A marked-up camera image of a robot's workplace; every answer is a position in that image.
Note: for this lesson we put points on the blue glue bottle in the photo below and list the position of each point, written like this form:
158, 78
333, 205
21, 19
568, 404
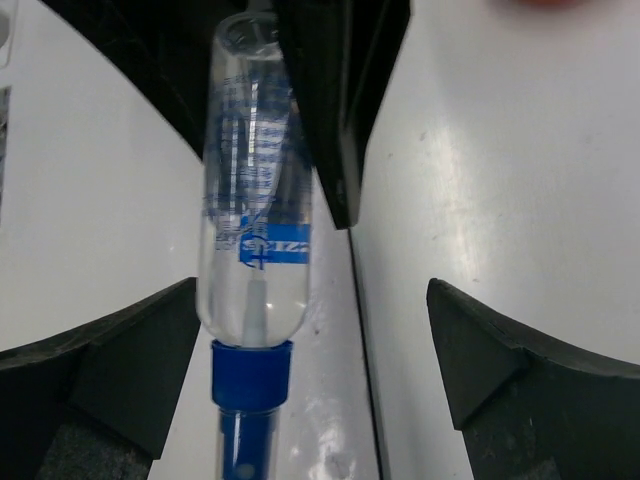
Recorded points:
254, 259

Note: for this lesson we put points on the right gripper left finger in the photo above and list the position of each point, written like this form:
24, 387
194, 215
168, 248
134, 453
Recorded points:
97, 401

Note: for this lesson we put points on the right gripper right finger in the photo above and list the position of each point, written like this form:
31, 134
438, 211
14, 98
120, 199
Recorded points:
528, 405

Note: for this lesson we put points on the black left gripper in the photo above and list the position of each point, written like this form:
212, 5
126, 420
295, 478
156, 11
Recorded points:
339, 55

